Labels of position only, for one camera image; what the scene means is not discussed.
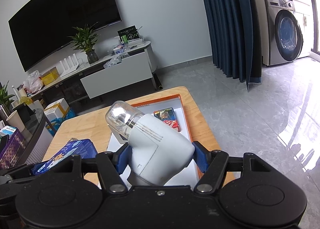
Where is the clear plastic bag on console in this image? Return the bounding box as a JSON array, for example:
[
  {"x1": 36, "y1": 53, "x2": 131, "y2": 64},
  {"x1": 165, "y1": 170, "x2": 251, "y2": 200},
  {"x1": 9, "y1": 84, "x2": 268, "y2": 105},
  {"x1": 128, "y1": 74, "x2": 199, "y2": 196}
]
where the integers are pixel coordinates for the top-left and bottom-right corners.
[{"x1": 104, "y1": 53, "x2": 130, "y2": 69}]

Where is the potted green plant glass vase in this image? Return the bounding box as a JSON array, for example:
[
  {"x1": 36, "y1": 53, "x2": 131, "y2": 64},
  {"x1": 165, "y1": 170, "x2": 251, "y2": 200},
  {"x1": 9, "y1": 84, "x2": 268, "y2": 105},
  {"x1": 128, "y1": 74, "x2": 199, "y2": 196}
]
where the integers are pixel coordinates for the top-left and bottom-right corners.
[{"x1": 70, "y1": 24, "x2": 99, "y2": 65}]

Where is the orange white cardboard box tray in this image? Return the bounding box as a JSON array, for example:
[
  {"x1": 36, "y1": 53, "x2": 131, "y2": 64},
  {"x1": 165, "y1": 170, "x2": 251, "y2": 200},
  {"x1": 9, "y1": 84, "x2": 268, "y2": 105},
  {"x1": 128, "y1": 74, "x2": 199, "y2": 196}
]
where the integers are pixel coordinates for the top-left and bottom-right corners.
[{"x1": 105, "y1": 94, "x2": 200, "y2": 187}]

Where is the white yellow floor carton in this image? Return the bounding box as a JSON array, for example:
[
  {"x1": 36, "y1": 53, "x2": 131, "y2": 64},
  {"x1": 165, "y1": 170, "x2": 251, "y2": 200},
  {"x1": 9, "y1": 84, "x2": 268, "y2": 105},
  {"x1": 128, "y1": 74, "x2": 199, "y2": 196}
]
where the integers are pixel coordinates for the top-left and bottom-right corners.
[{"x1": 44, "y1": 98, "x2": 70, "y2": 121}]

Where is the white plastic bag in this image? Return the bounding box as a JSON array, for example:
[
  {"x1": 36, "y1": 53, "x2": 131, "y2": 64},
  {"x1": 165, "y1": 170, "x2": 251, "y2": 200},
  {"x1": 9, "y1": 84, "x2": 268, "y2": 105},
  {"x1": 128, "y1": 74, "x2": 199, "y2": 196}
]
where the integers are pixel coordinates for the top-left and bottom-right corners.
[{"x1": 23, "y1": 70, "x2": 44, "y2": 94}]

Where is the dark blue curtain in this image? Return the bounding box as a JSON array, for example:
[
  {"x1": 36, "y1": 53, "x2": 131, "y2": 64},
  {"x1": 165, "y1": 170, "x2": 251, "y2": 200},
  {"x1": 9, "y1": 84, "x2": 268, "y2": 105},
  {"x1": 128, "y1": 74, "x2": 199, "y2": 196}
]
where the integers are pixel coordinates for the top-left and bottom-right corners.
[{"x1": 203, "y1": 0, "x2": 262, "y2": 85}]

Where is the blue plastic floor bag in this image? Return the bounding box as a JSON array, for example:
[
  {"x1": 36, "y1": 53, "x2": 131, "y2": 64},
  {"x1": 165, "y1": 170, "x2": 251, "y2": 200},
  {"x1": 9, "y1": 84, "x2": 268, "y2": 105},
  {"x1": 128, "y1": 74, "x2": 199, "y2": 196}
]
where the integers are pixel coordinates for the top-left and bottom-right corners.
[{"x1": 46, "y1": 109, "x2": 76, "y2": 136}]

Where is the white wifi router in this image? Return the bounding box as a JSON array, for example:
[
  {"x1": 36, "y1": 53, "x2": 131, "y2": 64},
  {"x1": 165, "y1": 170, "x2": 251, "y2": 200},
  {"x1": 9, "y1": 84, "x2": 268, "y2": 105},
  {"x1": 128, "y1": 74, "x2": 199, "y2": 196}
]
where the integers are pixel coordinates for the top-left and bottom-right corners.
[{"x1": 60, "y1": 54, "x2": 79, "y2": 78}]

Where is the purple patterned gift box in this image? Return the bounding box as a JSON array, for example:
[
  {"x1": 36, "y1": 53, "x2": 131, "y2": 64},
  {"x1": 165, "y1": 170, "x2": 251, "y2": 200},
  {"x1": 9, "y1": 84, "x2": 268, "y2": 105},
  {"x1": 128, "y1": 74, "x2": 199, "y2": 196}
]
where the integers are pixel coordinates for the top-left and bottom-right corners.
[{"x1": 0, "y1": 130, "x2": 26, "y2": 169}]

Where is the blue tin with cartoon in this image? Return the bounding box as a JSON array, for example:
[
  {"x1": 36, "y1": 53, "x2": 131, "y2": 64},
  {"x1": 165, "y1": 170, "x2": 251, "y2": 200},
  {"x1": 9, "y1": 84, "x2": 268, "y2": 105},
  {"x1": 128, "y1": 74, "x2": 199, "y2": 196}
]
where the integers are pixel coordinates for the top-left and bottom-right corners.
[{"x1": 32, "y1": 139, "x2": 98, "y2": 175}]

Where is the white plug-in heater with bottle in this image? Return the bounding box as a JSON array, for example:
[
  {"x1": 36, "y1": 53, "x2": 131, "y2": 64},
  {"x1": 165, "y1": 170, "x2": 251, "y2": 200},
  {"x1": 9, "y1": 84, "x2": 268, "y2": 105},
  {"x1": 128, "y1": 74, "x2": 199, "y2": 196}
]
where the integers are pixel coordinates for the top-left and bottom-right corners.
[{"x1": 105, "y1": 101, "x2": 195, "y2": 186}]

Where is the black green display box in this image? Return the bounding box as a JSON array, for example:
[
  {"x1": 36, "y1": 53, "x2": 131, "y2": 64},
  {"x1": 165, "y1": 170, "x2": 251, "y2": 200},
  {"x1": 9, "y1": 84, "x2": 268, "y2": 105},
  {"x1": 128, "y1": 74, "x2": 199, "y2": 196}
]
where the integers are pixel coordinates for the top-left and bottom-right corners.
[{"x1": 118, "y1": 26, "x2": 140, "y2": 44}]

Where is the black wall television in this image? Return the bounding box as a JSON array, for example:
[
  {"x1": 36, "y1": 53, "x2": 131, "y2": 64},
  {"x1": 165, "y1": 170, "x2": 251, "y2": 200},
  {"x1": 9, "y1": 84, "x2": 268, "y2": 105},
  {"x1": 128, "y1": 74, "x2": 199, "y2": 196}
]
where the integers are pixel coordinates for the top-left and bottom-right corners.
[{"x1": 9, "y1": 0, "x2": 121, "y2": 71}]

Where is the white TV console cabinet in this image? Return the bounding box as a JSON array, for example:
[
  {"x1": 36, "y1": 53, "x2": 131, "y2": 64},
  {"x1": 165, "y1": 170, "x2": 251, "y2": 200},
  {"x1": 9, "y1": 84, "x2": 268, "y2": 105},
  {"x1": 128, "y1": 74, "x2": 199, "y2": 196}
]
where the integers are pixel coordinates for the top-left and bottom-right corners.
[{"x1": 29, "y1": 41, "x2": 157, "y2": 100}]

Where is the black glass round side table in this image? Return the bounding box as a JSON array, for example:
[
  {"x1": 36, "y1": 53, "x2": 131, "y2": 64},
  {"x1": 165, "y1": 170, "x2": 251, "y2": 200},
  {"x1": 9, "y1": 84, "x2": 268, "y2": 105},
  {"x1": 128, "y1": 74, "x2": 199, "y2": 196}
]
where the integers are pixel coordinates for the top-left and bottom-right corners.
[{"x1": 14, "y1": 105, "x2": 53, "y2": 167}]

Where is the yellow cardboard box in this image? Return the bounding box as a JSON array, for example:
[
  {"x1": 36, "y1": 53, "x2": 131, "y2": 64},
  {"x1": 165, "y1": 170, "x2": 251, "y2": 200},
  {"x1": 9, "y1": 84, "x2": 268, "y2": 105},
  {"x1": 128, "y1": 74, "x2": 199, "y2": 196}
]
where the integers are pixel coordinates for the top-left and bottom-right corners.
[{"x1": 40, "y1": 67, "x2": 60, "y2": 86}]

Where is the blue red playing card pack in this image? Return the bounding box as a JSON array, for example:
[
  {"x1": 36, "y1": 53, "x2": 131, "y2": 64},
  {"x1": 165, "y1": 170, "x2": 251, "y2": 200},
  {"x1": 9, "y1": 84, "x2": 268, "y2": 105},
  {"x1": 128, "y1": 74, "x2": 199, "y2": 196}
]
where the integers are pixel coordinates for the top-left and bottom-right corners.
[{"x1": 153, "y1": 107, "x2": 181, "y2": 132}]

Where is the front-load washing machine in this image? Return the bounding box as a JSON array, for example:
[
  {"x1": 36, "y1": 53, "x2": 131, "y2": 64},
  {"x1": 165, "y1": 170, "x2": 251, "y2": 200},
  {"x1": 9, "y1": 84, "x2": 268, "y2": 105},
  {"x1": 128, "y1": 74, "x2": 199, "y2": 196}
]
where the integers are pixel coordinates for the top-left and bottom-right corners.
[{"x1": 255, "y1": 0, "x2": 313, "y2": 66}]

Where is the white power adapter box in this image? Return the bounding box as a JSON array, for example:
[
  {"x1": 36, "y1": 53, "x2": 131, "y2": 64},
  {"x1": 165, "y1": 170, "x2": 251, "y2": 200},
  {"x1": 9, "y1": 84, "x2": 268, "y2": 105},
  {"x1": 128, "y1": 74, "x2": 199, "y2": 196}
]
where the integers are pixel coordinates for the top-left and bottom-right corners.
[{"x1": 113, "y1": 131, "x2": 128, "y2": 144}]

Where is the paper cup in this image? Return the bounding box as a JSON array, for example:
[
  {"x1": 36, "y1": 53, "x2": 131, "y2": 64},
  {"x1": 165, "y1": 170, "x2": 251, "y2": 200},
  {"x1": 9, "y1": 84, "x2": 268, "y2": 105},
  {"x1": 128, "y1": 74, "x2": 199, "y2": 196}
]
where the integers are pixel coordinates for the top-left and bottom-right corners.
[{"x1": 6, "y1": 111, "x2": 25, "y2": 132}]

